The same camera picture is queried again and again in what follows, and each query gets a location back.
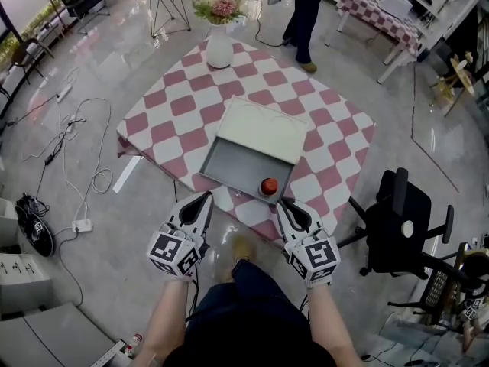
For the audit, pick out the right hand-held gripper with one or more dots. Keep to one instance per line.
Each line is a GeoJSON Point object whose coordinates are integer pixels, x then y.
{"type": "Point", "coordinates": [317, 258]}

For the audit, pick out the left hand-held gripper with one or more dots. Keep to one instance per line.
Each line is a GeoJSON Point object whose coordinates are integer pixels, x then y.
{"type": "Point", "coordinates": [172, 252]}

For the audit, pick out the small red object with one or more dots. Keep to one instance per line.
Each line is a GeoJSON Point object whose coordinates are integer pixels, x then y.
{"type": "Point", "coordinates": [269, 186]}

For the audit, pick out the grey box with sliding lid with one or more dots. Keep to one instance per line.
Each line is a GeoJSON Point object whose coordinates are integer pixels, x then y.
{"type": "Point", "coordinates": [260, 136]}

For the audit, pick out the person's right forearm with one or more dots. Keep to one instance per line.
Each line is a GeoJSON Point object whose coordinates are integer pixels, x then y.
{"type": "Point", "coordinates": [328, 327]}

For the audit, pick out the person's left forearm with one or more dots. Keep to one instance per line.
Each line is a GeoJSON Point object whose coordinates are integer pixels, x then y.
{"type": "Point", "coordinates": [164, 319]}

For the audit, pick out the white box appliance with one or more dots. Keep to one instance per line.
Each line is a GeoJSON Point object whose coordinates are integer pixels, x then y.
{"type": "Point", "coordinates": [397, 4]}

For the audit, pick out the person's tan shoe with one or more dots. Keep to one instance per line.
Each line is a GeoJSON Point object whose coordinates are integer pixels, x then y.
{"type": "Point", "coordinates": [242, 247]}

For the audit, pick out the white floor tape strip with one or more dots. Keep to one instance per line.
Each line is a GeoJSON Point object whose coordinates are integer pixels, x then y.
{"type": "Point", "coordinates": [128, 174]}

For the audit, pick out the person's blue jeans leg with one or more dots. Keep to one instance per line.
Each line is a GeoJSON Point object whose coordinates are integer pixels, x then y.
{"type": "Point", "coordinates": [252, 293]}

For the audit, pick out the large black office chair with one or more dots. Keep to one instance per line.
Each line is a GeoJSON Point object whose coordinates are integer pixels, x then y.
{"type": "Point", "coordinates": [401, 224]}

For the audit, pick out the short white power strip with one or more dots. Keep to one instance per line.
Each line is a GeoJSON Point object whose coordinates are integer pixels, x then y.
{"type": "Point", "coordinates": [82, 226]}

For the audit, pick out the pink checkered tablecloth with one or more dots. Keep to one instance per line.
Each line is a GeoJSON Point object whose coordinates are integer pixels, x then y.
{"type": "Point", "coordinates": [179, 105]}

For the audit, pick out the person's black shirt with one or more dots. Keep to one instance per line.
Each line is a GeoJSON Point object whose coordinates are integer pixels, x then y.
{"type": "Point", "coordinates": [248, 350]}

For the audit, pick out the black helmet device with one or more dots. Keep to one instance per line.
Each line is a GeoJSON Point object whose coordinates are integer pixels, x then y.
{"type": "Point", "coordinates": [36, 231]}

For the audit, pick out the white ceramic vase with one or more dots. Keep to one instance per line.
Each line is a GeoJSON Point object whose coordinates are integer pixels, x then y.
{"type": "Point", "coordinates": [219, 48]}

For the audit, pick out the long white power strip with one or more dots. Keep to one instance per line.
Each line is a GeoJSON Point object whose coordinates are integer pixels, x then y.
{"type": "Point", "coordinates": [64, 93]}

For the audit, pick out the white drawer cabinet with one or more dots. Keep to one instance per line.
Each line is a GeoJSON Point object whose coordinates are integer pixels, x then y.
{"type": "Point", "coordinates": [23, 285]}

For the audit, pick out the pink flower bouquet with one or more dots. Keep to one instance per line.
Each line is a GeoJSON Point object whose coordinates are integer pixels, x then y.
{"type": "Point", "coordinates": [221, 6]}

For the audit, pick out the long checkered cloth table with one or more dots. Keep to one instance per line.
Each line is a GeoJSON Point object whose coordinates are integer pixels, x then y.
{"type": "Point", "coordinates": [378, 21]}

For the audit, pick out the round wooden side table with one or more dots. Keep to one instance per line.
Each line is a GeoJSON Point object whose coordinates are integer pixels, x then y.
{"type": "Point", "coordinates": [460, 73]}

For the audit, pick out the brown wooden chair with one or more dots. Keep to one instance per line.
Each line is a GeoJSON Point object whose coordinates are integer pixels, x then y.
{"type": "Point", "coordinates": [26, 56]}

